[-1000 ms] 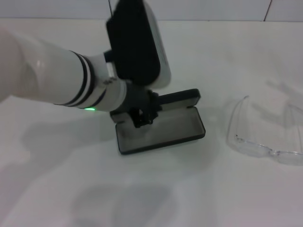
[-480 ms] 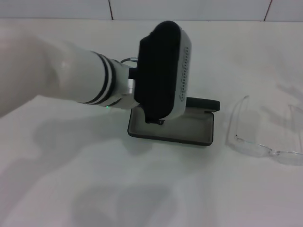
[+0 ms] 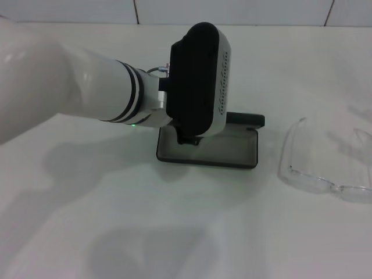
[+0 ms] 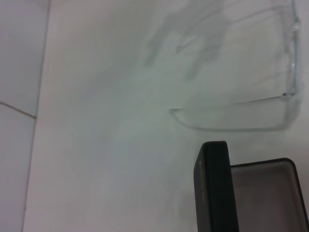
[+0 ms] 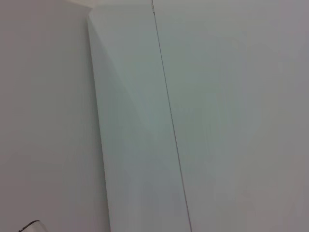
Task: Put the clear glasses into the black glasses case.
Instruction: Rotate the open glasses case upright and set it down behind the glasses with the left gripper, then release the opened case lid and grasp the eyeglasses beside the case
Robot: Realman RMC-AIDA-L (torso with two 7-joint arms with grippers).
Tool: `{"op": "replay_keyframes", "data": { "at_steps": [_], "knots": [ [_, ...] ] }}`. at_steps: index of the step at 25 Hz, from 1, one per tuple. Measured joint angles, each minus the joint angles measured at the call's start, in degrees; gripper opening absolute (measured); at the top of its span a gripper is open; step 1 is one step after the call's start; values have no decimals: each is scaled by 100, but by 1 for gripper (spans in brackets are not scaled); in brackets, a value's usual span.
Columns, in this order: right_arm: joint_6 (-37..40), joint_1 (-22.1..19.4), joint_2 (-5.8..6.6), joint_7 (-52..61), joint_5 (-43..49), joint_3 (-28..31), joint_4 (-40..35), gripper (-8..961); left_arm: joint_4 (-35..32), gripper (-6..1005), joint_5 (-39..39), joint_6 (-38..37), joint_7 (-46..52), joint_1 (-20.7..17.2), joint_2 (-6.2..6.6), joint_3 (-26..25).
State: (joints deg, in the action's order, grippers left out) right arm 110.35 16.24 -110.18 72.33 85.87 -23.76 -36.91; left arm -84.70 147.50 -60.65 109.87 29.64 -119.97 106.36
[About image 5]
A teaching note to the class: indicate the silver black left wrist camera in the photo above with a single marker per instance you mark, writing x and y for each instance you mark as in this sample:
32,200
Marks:
36,227

